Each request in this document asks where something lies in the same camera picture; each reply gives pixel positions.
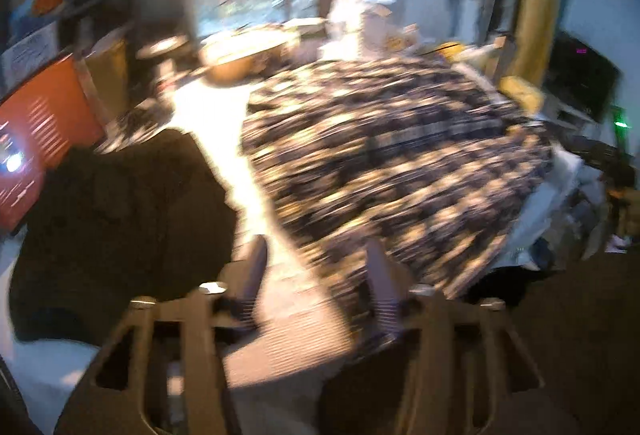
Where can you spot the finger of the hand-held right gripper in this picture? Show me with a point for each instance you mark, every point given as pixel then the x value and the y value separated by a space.
pixel 595 154

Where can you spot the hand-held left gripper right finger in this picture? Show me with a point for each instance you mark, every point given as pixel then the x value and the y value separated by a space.
pixel 382 285

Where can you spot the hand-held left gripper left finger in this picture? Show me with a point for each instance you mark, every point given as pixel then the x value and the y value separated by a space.
pixel 252 275

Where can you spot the plaid flannel shirt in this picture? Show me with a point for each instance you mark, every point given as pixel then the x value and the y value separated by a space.
pixel 400 155

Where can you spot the white crumpled cloth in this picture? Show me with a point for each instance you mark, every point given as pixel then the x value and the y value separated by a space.
pixel 560 205

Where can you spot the black box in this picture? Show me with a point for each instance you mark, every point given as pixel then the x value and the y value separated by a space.
pixel 582 75

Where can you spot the yellow cushion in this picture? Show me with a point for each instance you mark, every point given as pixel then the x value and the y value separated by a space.
pixel 522 92

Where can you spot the white textured table cover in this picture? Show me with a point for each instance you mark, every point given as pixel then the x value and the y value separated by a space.
pixel 235 155

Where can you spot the black cloth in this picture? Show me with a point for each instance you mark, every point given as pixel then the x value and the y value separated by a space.
pixel 125 225

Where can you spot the yellow pot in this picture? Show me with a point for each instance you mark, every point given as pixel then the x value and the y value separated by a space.
pixel 240 57

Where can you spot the orange display screen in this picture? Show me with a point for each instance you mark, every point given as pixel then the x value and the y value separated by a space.
pixel 45 130

